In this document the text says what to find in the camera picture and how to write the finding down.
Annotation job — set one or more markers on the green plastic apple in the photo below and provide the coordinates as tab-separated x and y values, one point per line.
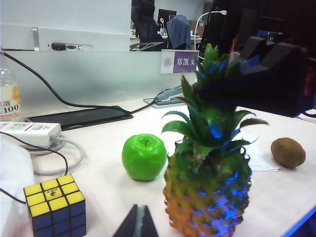
143	158

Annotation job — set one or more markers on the chair with blue jacket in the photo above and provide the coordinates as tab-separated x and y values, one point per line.
179	32

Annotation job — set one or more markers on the purple and white name plate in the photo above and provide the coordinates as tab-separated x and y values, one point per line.
184	61

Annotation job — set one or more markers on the frosted glass desk partition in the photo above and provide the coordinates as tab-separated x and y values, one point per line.
111	74

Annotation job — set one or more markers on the plastic pineapple with green crown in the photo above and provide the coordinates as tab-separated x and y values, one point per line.
205	192

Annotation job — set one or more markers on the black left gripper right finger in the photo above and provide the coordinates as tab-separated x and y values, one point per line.
148	225

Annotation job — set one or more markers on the white monitor back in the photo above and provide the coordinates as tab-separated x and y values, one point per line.
74	19

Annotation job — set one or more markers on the white power strip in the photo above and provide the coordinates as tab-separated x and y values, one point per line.
29	133

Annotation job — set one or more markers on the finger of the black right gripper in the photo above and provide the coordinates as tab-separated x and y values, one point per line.
253	48
271	86

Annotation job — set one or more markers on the colourful Rubik's cube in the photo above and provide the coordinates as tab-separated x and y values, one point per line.
56	209

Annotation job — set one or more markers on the brown plastic kiwi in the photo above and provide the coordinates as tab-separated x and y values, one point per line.
287	153

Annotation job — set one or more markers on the white plastic bag red print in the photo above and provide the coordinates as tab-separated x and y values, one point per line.
12	177

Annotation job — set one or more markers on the grey stapler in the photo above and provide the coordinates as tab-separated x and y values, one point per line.
168	95

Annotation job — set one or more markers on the clear drink bottle white cap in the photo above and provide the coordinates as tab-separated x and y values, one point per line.
10	98

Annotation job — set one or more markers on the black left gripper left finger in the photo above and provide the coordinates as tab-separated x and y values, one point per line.
129	225

